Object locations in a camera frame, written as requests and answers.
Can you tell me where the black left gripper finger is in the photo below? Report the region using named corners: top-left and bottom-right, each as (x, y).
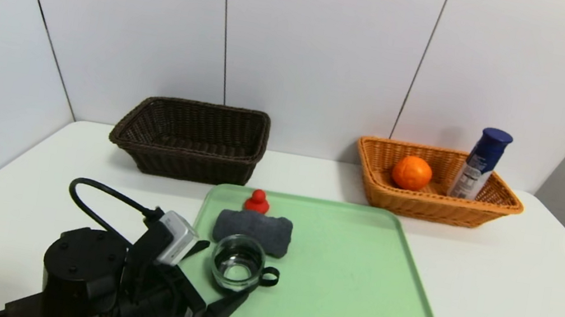
top-left (180, 236), bottom-right (211, 264)
top-left (202, 284), bottom-right (251, 317)

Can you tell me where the glass cup with black holder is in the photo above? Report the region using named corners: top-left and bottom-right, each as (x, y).
top-left (207, 230), bottom-right (285, 299)

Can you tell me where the orange fruit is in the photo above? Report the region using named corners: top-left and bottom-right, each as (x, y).
top-left (390, 153), bottom-right (435, 194)

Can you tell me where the blue and white bottle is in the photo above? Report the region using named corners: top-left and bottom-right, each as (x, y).
top-left (447, 123), bottom-right (515, 207)

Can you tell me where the dark brown wicker basket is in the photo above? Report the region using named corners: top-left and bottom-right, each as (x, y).
top-left (104, 87), bottom-right (273, 192)

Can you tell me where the orange wicker basket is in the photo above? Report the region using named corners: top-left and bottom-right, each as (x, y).
top-left (347, 134), bottom-right (531, 236)

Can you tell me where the grey rolled towel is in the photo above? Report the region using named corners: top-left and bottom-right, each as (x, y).
top-left (210, 206), bottom-right (296, 260)

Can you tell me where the red rubber duck toy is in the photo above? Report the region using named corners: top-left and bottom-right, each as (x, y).
top-left (243, 188), bottom-right (273, 215)

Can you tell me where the light green plastic tray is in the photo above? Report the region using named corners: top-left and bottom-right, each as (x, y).
top-left (167, 177), bottom-right (464, 317)

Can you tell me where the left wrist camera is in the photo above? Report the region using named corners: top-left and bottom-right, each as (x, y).
top-left (129, 206), bottom-right (203, 281)

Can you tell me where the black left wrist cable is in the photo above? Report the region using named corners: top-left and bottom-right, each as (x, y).
top-left (62, 176), bottom-right (168, 250)

